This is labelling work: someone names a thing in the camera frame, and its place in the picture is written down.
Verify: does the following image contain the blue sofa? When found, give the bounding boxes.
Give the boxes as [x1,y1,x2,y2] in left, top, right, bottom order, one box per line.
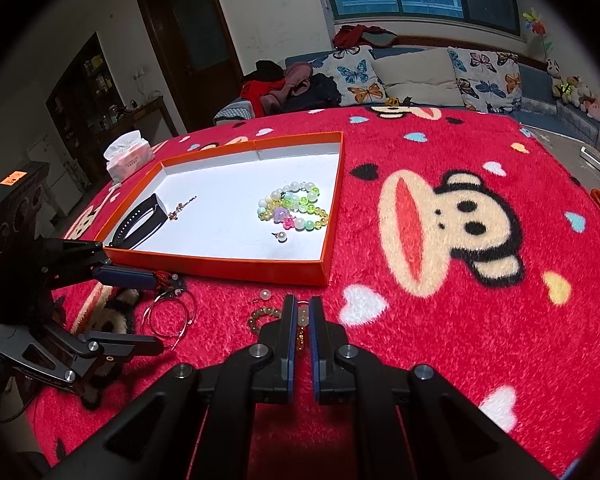
[214,47,600,146]

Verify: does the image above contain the brown bead bracelet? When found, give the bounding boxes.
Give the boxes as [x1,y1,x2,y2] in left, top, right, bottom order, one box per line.
[247,300,312,341]

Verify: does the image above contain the butterfly print pillow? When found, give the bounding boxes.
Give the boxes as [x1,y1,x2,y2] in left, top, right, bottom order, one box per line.
[310,46,386,107]
[447,47,523,113]

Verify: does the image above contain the white refrigerator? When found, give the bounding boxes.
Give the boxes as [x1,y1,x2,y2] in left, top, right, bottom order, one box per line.
[27,135,81,211]

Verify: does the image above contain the black wristband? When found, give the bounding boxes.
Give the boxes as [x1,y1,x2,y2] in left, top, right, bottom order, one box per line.
[109,194,163,250]

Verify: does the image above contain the dark wooden door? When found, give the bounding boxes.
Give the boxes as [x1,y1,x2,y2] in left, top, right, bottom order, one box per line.
[136,0,243,133]

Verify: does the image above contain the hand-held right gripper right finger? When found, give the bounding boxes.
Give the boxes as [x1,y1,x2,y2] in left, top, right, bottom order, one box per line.
[307,295,556,480]

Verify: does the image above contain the black jacket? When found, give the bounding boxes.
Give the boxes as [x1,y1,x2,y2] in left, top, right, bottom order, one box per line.
[282,72,343,113]

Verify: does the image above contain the white green bead bracelet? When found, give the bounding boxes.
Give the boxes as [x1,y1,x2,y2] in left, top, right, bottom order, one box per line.
[257,180,322,217]

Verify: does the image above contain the wooden side table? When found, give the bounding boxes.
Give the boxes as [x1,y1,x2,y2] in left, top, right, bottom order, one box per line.
[97,96,178,146]

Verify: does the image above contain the colourful bead bracelet purple charm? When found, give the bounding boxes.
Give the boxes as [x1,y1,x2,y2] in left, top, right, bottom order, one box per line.
[258,200,331,232]

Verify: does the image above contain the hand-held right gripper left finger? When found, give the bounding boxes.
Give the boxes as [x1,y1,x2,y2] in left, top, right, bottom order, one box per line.
[45,294,298,480]

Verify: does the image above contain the dark wooden cabinet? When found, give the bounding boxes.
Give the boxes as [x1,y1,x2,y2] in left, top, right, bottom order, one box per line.
[46,32,118,161]

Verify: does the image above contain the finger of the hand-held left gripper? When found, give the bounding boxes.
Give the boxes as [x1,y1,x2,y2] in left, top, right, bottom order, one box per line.
[0,320,165,395]
[42,238,157,291]

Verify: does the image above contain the silver bangle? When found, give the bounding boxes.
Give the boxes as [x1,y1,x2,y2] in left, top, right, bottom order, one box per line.
[142,271,199,352]

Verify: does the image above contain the pink brown garment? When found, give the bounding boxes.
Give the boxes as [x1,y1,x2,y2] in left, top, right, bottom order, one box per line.
[260,62,315,113]

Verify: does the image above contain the orange shallow box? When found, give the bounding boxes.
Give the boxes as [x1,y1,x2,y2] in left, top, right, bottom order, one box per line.
[94,131,344,288]

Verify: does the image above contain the red printed blanket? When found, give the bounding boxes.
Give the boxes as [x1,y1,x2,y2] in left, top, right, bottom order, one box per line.
[27,105,600,478]

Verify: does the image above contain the pink tissue box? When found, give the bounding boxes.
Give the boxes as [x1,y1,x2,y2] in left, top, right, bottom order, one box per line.
[103,130,156,183]

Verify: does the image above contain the red garment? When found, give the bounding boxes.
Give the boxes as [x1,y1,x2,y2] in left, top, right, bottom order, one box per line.
[241,79,287,111]

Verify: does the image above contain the brown bear plush toy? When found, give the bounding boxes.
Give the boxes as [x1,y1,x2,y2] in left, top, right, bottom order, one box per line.
[552,75,584,107]

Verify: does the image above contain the artificial flowers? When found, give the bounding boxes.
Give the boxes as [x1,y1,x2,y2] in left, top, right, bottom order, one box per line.
[522,7,553,56]

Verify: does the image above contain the grey pillow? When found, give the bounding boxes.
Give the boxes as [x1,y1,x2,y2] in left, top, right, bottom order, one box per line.
[372,47,466,107]

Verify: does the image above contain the red cloth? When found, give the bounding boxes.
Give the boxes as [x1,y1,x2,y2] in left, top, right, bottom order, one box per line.
[334,24,398,50]

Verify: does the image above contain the red thin chain bracelet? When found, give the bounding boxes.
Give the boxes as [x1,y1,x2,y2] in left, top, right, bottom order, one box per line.
[169,196,199,222]

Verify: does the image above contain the black hat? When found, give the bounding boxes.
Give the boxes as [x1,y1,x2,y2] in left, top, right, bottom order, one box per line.
[255,60,286,81]

